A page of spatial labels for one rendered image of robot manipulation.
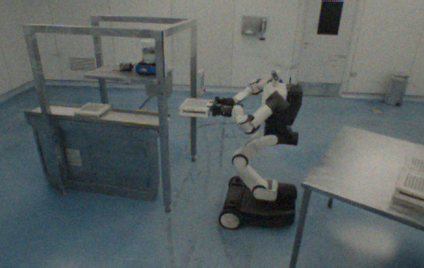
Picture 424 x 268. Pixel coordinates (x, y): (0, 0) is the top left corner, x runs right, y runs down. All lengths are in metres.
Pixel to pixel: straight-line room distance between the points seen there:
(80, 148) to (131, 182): 0.58
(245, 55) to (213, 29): 0.80
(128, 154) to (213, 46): 3.72
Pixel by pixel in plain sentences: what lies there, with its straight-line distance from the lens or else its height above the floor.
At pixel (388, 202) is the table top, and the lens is 2.03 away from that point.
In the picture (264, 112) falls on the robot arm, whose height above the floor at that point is 1.14.
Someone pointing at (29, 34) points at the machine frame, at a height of 1.56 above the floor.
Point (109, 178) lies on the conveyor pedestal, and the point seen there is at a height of 0.22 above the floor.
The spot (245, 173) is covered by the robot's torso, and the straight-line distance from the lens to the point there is 2.69.
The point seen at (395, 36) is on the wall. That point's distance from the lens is 6.86.
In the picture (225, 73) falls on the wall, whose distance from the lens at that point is 6.27.
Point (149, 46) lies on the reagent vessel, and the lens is 2.54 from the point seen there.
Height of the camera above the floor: 1.92
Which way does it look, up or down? 25 degrees down
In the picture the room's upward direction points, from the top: 2 degrees clockwise
